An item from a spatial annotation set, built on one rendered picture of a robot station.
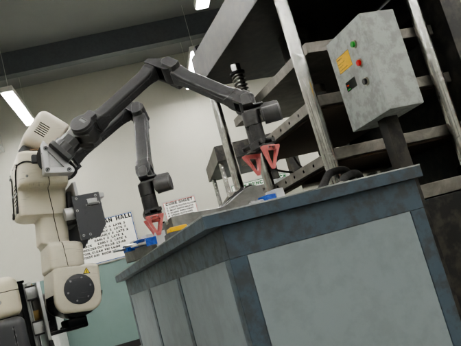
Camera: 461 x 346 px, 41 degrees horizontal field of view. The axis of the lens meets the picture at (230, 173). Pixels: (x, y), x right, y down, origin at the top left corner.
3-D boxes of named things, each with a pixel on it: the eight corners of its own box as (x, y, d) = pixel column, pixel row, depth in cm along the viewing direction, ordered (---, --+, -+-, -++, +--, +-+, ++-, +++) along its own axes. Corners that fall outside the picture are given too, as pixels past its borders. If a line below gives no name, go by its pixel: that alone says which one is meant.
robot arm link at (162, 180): (145, 181, 239) (137, 167, 233) (173, 173, 238) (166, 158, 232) (147, 204, 231) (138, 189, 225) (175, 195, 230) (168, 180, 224)
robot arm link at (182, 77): (165, 85, 231) (156, 63, 223) (175, 76, 233) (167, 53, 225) (252, 124, 206) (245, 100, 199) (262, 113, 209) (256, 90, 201)
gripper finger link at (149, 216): (167, 234, 228) (160, 210, 230) (169, 231, 221) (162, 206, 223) (149, 239, 226) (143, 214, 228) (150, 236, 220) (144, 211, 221)
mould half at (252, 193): (177, 241, 221) (167, 204, 223) (163, 249, 245) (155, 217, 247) (300, 210, 238) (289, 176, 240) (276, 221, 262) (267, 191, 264)
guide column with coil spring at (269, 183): (298, 293, 322) (232, 63, 342) (293, 294, 327) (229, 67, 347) (306, 290, 323) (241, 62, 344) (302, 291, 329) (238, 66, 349)
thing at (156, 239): (132, 252, 221) (129, 238, 222) (132, 254, 226) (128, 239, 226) (168, 244, 224) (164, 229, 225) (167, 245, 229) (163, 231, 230)
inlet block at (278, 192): (256, 209, 187) (252, 192, 188) (247, 213, 191) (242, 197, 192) (287, 203, 195) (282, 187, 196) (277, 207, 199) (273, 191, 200)
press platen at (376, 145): (334, 159, 267) (331, 149, 268) (252, 206, 370) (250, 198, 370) (468, 130, 292) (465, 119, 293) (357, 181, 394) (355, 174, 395)
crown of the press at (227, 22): (293, 57, 262) (254, -71, 272) (213, 143, 383) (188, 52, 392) (451, 32, 290) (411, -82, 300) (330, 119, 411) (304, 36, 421)
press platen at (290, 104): (307, 53, 276) (304, 42, 277) (235, 127, 379) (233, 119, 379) (433, 33, 300) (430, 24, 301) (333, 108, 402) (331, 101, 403)
